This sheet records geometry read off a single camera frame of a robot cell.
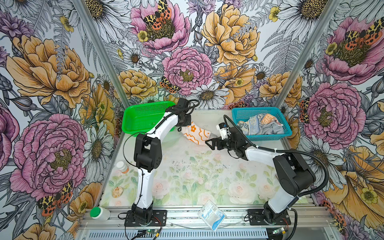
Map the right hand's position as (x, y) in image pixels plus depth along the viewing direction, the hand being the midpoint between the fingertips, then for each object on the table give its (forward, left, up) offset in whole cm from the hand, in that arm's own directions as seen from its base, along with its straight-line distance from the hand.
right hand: (211, 143), depth 91 cm
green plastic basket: (+30, +52, -7) cm, 60 cm away
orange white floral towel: (+13, +8, -8) cm, 17 cm away
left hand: (+12, +16, +2) cm, 20 cm away
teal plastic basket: (+23, -24, +1) cm, 33 cm away
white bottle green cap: (-35, +53, -1) cm, 64 cm away
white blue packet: (-36, +2, -10) cm, 37 cm away
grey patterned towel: (+18, -37, -5) cm, 41 cm away
